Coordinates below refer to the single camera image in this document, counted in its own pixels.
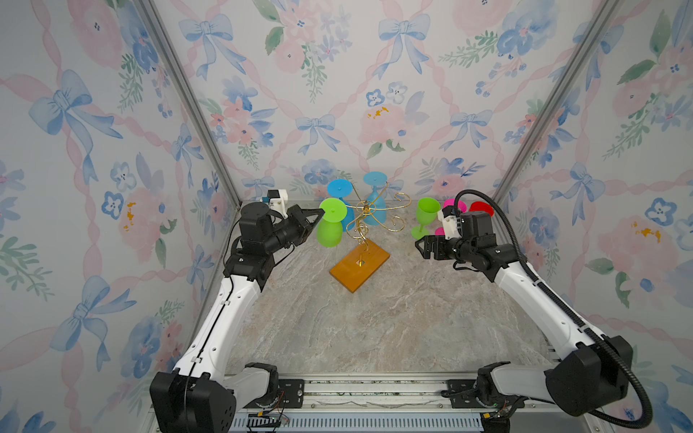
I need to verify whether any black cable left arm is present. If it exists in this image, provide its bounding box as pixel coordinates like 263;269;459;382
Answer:
186;215;296;433

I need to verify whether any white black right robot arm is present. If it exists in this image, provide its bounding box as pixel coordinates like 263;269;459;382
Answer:
415;206;633;416

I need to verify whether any aluminium rail base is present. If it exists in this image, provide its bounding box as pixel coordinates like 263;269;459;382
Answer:
137;370;599;433

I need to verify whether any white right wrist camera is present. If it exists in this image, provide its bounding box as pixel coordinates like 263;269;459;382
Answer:
435;206;459;240

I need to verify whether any aluminium corner post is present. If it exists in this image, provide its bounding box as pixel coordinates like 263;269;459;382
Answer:
493;0;623;200
134;0;242;210

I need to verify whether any aluminium corner post right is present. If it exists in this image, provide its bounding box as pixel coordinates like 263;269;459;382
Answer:
493;0;623;200

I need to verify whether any pink wine glass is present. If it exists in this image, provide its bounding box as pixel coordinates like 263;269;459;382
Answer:
435;198;467;240

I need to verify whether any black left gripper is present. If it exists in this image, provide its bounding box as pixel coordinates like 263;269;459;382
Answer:
263;207;323;258

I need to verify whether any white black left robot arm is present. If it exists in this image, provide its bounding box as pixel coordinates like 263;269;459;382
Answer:
150;198;325;432

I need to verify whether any blue wine glass right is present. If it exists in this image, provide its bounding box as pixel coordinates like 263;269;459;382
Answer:
364;171;387;226

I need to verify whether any black corrugated cable conduit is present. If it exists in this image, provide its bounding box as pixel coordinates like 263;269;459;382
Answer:
453;188;654;429

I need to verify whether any gold wire rack wooden base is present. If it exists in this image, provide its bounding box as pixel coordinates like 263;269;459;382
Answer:
330;177;411;293

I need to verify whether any aluminium corner post left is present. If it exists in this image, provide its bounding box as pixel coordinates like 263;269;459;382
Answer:
134;0;242;210

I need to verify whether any green wine glass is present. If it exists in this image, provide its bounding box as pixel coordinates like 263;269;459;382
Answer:
316;198;348;248
411;198;441;240

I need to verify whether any red wine glass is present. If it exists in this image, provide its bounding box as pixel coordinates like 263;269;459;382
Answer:
468;201;496;217

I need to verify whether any blue wine glass left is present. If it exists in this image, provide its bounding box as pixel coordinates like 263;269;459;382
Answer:
327;179;355;232

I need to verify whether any blue wine glass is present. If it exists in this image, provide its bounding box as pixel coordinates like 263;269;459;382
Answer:
364;171;387;226
327;179;355;232

